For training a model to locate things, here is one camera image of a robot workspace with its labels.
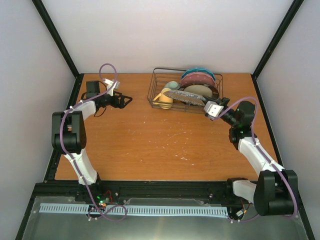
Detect black wire dish rack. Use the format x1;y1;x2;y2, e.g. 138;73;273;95
147;67;224;109

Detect left black frame post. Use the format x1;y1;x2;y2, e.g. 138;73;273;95
31;0;81;78

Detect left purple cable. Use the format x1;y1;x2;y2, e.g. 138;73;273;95
59;63;129;222

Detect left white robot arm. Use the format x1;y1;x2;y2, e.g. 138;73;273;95
51;78;133;202

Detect pink plate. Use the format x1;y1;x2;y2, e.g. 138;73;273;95
180;71;217;87

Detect yellow mug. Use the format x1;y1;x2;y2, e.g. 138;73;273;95
152;88;173;110

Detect right black frame post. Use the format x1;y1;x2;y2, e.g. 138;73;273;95
251;0;305;78

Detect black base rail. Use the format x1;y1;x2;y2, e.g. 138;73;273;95
31;180;249;207

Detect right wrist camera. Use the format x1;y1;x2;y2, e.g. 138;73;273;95
204;101;224;120

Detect green ceramic bowl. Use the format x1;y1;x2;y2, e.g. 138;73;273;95
164;81;180;90

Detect purple cable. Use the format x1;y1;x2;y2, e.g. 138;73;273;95
59;63;129;222
212;96;299;223

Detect light blue cable duct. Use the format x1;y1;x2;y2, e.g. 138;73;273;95
38;203;228;219

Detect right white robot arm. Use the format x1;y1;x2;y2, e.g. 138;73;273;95
204;97;298;218

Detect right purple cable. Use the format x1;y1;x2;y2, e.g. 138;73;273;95
212;96;299;223

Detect black frame post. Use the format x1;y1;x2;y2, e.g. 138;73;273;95
31;0;81;78
251;0;305;78

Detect grey speckled large plate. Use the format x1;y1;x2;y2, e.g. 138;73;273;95
164;90;207;107

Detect blue dotted plate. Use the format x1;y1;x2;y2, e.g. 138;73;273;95
180;67;216;80

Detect black rimmed cream plate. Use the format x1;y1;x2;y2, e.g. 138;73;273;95
180;84;220;99

